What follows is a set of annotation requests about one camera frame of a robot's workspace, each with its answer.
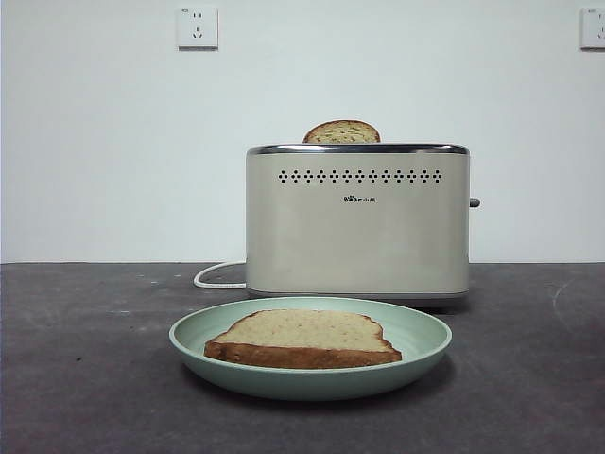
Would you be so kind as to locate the toasted bread slice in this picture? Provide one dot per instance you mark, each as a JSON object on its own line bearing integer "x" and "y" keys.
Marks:
{"x": 302, "y": 331}
{"x": 341, "y": 131}

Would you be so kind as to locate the grey toaster lever knob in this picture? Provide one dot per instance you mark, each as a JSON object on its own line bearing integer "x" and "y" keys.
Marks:
{"x": 474, "y": 203}

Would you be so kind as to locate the pale green round plate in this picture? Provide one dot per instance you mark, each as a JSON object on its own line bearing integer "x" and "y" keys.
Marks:
{"x": 312, "y": 384}

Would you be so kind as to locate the beige metal toaster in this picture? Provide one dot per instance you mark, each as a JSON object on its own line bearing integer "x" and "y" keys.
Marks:
{"x": 354, "y": 236}

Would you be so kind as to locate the white wall socket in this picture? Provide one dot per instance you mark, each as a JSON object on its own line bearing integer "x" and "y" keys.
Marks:
{"x": 594, "y": 28}
{"x": 198, "y": 28}

